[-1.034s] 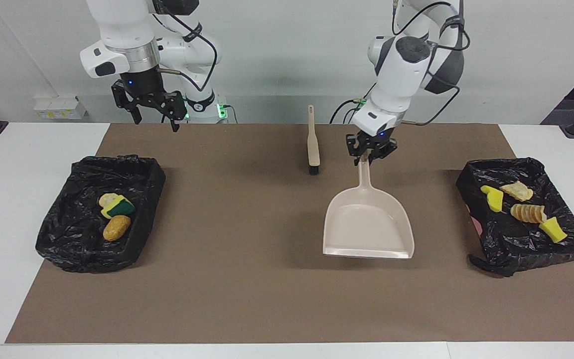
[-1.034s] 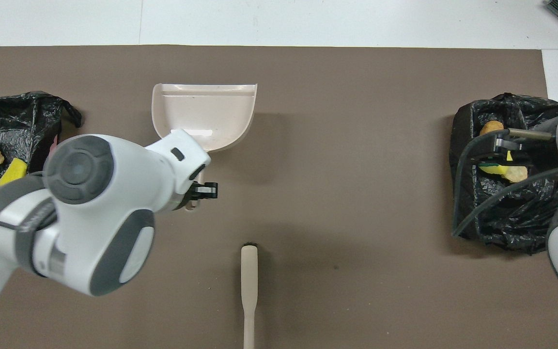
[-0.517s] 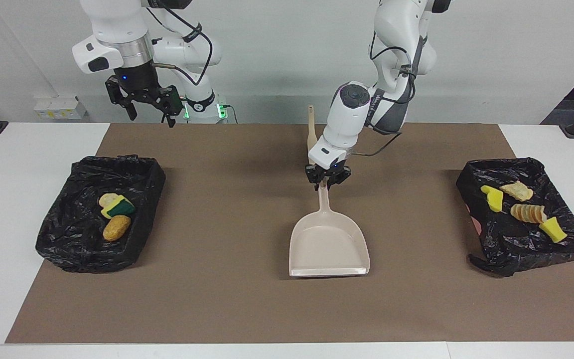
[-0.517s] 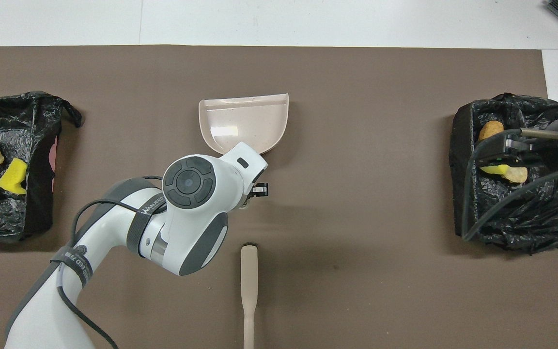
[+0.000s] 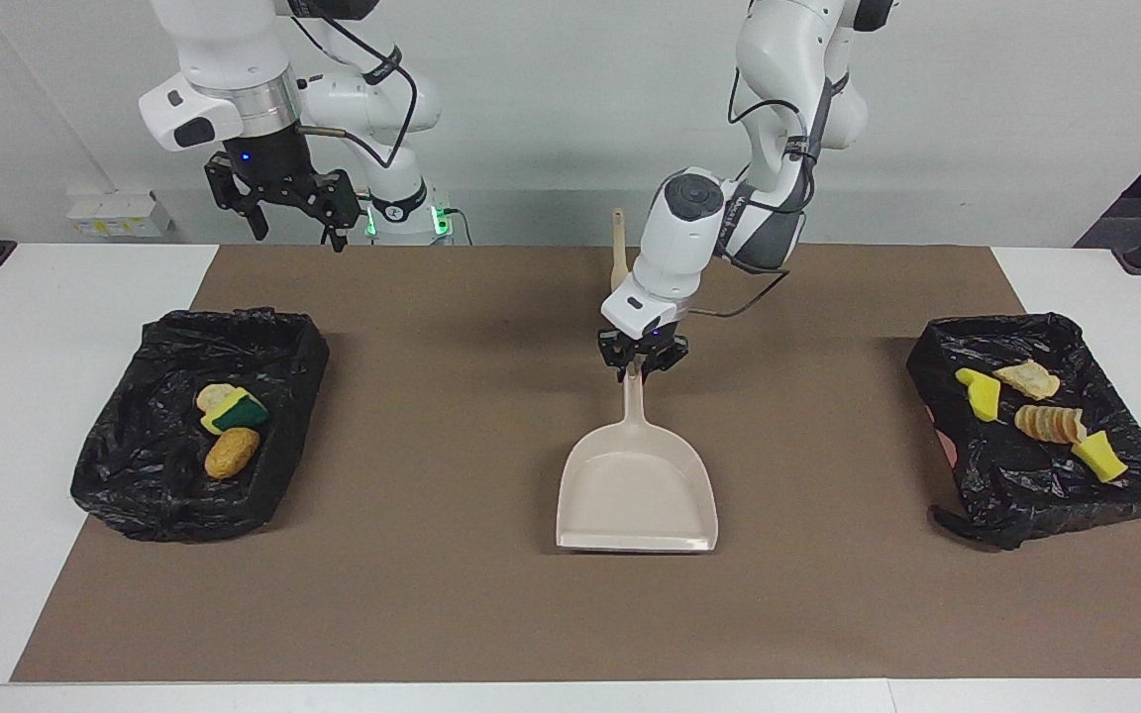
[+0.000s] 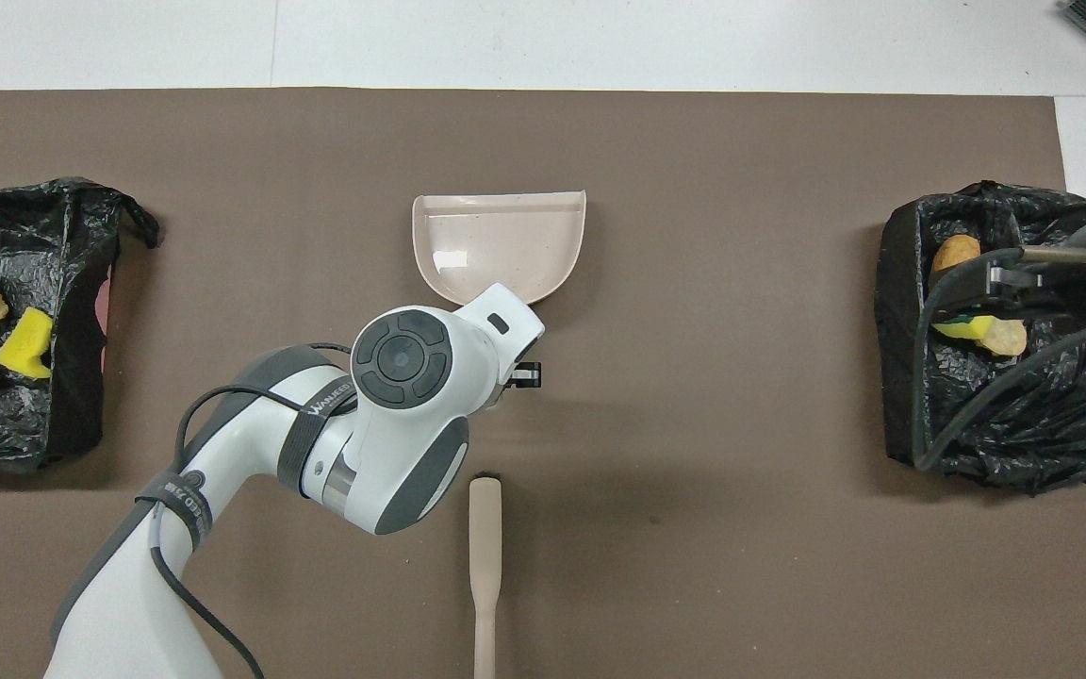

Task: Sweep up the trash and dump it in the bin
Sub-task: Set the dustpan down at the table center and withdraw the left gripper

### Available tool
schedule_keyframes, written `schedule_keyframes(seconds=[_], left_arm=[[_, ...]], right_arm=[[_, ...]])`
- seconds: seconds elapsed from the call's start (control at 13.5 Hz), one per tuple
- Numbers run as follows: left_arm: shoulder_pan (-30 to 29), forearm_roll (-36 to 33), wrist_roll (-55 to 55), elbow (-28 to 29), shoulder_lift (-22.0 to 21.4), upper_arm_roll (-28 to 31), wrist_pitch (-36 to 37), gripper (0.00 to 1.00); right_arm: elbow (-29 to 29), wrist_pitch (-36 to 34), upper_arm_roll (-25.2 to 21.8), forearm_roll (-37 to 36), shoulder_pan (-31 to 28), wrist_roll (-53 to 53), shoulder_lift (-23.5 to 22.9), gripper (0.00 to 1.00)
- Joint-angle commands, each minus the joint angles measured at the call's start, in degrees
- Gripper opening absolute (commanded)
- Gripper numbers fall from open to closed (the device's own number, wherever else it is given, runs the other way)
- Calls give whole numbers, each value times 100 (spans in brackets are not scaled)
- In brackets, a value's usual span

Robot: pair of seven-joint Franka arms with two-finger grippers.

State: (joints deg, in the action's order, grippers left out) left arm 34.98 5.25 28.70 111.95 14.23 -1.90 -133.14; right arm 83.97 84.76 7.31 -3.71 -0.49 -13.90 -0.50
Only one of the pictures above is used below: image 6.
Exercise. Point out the yellow sponge piece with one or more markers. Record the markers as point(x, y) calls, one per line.
point(26, 344)
point(967, 328)

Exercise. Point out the beige plastic dustpan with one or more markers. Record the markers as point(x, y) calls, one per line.
point(501, 245)

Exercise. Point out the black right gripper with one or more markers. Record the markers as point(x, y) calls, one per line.
point(1085, 288)

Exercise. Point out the pale bread chunk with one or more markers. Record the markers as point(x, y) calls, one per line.
point(1007, 338)

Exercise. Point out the brown table mat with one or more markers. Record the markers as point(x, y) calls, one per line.
point(694, 424)

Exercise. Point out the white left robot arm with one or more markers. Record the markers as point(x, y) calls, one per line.
point(392, 377)

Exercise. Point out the beige hand brush black bristles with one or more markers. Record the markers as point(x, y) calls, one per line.
point(485, 547)

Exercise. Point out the brown bread roll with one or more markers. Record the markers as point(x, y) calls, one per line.
point(953, 253)

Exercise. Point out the bin lined with black bag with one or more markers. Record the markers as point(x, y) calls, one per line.
point(34, 236)
point(1005, 415)

